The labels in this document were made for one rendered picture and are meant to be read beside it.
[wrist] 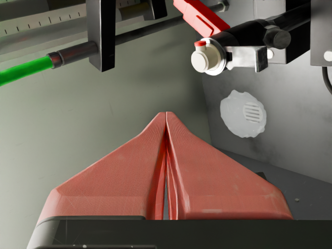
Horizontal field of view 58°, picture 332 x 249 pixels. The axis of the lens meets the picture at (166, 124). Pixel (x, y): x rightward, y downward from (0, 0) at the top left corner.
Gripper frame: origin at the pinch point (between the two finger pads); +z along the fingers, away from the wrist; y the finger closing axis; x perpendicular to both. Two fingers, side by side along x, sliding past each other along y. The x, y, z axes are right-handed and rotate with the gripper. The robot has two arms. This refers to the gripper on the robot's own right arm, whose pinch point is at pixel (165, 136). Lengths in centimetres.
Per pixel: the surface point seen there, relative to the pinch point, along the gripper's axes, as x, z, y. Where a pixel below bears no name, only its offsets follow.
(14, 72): 6.1, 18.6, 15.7
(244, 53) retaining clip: 0.3, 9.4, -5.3
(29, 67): 6.2, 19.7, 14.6
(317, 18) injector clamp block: 0.9, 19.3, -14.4
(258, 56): -0.2, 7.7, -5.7
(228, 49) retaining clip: 0.3, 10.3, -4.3
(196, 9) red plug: -1.0, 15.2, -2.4
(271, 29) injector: 0.0, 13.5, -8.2
